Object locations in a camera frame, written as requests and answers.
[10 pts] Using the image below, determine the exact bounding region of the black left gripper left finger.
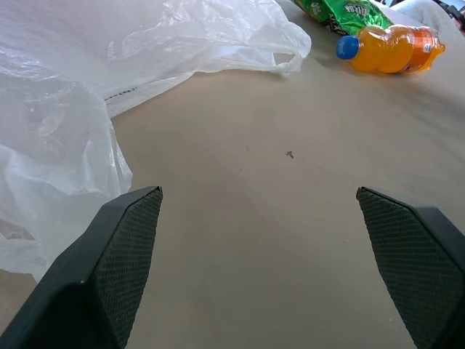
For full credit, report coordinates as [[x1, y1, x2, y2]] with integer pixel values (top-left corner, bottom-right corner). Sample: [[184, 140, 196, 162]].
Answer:
[[0, 185, 163, 349]]

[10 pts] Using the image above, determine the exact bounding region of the orange soda bottle blue cap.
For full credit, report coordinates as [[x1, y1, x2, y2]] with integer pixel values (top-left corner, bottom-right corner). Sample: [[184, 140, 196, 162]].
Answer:
[[336, 23, 446, 74]]

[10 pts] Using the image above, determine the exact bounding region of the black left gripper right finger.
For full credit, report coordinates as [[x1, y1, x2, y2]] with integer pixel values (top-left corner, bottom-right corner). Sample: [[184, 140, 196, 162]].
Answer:
[[356, 186, 465, 349]]

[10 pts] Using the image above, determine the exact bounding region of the translucent white plastic bag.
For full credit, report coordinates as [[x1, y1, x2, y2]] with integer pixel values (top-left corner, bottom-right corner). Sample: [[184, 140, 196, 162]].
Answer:
[[0, 0, 312, 284]]

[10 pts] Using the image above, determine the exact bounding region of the grey fabric object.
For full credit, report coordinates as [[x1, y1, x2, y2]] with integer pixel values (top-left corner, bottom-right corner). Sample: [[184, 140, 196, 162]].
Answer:
[[387, 0, 465, 41]]

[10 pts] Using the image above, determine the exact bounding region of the green snack packet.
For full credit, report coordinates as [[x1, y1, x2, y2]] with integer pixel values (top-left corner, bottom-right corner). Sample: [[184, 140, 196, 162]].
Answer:
[[290, 0, 395, 36]]

